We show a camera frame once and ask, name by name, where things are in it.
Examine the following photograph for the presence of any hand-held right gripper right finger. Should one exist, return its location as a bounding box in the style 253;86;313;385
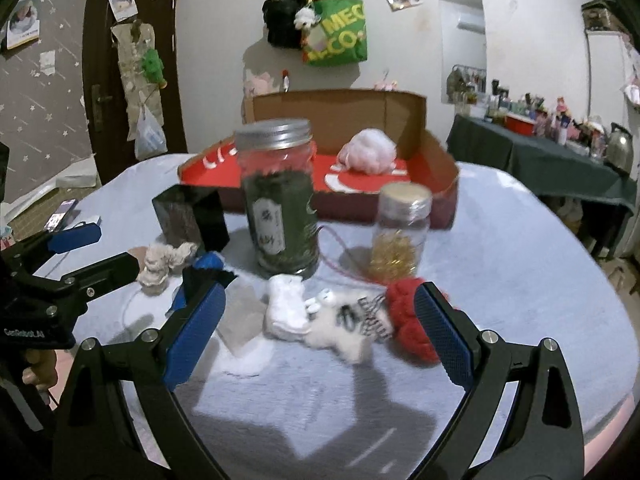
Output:
412;280;588;480

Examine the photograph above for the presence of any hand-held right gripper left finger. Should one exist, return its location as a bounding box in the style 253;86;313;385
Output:
52;267;236;480

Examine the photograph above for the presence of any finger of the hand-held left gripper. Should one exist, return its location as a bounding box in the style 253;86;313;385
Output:
32;252;142;311
0;222;102;281

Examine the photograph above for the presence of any red knitted toy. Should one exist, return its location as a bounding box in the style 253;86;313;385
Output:
384;277;443;365

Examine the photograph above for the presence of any cream plush toy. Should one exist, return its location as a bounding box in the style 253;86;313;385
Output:
136;241;198;295

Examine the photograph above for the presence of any white sock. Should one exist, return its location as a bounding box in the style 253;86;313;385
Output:
263;274;311;342

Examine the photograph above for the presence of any white fluffy plush toy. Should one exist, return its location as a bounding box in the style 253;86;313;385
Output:
302;287;396;365

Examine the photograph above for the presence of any cardboard box with red inside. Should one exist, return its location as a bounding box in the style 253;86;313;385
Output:
178;89;461;231

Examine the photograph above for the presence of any blue soft toy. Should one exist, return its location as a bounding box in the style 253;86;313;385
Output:
192;252;224;272

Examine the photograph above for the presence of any person's left hand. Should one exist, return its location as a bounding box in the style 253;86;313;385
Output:
22;349;60;392

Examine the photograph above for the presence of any light blue printed blanket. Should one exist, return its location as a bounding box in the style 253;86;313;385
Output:
15;152;640;480

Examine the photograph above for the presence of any black square box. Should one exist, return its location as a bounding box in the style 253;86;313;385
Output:
152;185;231;256

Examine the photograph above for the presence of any small jar of gold clips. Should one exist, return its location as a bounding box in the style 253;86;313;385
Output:
370;183;433;281

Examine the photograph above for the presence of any white plastic bag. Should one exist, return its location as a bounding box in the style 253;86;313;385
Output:
134;105;168;160

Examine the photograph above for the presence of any glass jar of green tea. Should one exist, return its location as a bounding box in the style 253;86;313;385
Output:
235;120;321;279

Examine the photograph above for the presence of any beige hanging organizer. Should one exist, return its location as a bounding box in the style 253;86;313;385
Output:
111;20;163;131

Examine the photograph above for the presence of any dark wooden door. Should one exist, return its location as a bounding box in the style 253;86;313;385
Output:
82;0;188;186

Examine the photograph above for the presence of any green plush toy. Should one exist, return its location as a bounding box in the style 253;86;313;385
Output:
140;49;168;86

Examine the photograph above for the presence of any table with green cloth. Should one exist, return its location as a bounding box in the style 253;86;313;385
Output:
446;114;638;213

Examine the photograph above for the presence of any white mesh bath pouf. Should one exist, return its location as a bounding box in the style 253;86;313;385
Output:
336;129;398;175

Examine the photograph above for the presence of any red basin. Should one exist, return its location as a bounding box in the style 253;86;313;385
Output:
505;112;536;136

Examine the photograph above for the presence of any paper picture on door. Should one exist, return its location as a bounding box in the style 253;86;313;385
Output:
106;0;138;22

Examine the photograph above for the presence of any cluster of bottles and figurines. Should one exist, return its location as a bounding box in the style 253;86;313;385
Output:
452;65;608;158

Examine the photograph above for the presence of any metal kettle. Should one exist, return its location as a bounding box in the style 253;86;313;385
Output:
602;122;635;177

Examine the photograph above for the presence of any white cabinet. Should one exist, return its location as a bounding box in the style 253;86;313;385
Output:
585;30;640;141

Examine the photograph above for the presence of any black backpack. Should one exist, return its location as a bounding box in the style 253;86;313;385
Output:
262;0;307;50

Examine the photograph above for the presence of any white plush dog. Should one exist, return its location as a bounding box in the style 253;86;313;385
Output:
293;4;321;31

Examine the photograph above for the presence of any green tote bag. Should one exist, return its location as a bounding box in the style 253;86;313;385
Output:
301;0;370;67

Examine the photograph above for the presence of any patterned suitcase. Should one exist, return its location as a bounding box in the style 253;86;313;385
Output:
581;0;632;32

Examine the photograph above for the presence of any red string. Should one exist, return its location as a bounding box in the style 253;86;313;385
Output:
315;225;386;287

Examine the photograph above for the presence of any wall calendar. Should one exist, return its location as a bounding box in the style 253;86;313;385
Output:
5;0;41;51

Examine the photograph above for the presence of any wall mirror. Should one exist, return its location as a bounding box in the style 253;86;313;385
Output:
435;0;487;106

